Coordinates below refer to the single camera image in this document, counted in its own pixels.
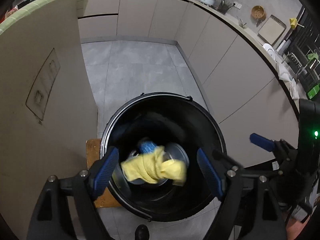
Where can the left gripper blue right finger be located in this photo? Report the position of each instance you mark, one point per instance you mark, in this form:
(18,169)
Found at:
(246,199)

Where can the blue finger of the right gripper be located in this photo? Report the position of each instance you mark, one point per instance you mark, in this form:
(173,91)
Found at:
(262,142)

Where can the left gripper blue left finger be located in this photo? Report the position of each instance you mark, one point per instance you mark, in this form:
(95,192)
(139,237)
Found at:
(51,218)

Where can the yellow cloth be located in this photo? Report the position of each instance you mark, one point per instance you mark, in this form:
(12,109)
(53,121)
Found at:
(151,168)

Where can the small blue paper cup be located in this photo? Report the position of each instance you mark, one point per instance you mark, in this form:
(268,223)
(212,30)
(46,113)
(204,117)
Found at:
(147,147)

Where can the blue white noodle cup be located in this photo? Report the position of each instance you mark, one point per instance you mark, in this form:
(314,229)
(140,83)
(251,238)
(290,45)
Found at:
(125,188)

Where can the yellow spray can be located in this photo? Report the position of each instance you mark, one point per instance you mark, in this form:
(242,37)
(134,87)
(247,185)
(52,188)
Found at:
(175,152)

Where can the black trash bucket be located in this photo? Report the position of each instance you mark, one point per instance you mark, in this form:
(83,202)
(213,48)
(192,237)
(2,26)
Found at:
(167,130)

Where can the brown wooden stool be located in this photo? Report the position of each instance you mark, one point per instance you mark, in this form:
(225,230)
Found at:
(102,171)

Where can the white rag on counter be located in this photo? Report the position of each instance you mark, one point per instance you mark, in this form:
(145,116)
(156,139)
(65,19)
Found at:
(289,81)

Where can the white plate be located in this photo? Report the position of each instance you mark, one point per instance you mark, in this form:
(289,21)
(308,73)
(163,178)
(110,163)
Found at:
(270,50)

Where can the white cutting board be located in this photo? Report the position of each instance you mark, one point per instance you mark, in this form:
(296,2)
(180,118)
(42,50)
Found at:
(272,30)

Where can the round bamboo basket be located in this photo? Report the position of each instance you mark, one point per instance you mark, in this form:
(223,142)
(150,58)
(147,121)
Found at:
(258,12)

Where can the utensil holder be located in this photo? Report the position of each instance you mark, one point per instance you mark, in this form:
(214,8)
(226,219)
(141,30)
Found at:
(224,6)

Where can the green checkered tablecloth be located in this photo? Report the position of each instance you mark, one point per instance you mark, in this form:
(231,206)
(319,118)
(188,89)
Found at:
(78,5)

